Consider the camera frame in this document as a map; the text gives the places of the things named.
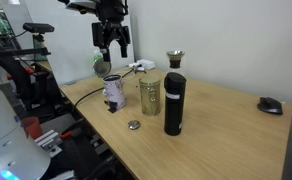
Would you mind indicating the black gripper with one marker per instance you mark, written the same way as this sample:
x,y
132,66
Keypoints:
x,y
112,16

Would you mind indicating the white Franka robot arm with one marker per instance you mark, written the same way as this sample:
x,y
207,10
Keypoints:
x,y
6,140

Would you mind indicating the large green drink bottle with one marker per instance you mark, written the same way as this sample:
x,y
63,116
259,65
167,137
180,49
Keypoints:
x,y
96,56

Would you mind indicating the small white adapter box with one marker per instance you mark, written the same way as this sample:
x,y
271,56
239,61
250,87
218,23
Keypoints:
x,y
133,65

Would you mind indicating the small silver adapter dongle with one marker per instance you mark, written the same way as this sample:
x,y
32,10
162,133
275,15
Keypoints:
x,y
138,69

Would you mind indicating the large white adapter box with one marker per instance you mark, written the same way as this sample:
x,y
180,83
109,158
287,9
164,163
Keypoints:
x,y
146,64

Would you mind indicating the glass carafe with funnel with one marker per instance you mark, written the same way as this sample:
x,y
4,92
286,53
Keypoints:
x,y
175,58

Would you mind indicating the clear glass cup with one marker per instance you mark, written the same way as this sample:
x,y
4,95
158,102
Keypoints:
x,y
150,101

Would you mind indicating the small round silver cap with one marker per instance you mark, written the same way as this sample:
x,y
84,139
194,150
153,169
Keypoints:
x,y
134,125

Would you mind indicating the black thermos flask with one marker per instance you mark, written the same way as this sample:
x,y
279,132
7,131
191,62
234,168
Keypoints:
x,y
174,106

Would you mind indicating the red plastic cup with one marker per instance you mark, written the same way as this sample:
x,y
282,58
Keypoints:
x,y
32,128

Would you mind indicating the black computer mouse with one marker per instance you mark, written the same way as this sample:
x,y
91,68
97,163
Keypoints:
x,y
269,106

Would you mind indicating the camera stand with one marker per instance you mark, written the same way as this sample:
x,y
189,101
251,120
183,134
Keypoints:
x,y
39,41

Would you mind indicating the black stereo camera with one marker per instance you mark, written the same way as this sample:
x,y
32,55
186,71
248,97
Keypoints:
x,y
38,28

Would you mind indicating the black metal frame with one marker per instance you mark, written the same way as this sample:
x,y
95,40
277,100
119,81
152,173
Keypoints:
x,y
16,51

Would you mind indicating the aluminium extrusion bracket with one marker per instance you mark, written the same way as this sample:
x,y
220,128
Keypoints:
x,y
47,141

